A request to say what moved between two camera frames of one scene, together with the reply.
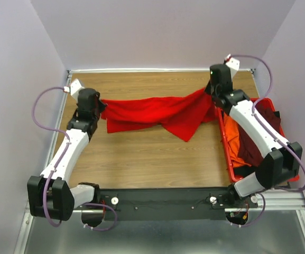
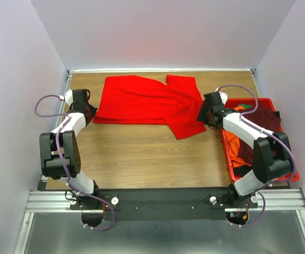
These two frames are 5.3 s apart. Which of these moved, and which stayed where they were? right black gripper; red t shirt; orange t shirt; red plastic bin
Moved: right black gripper; red t shirt
Stayed: orange t shirt; red plastic bin
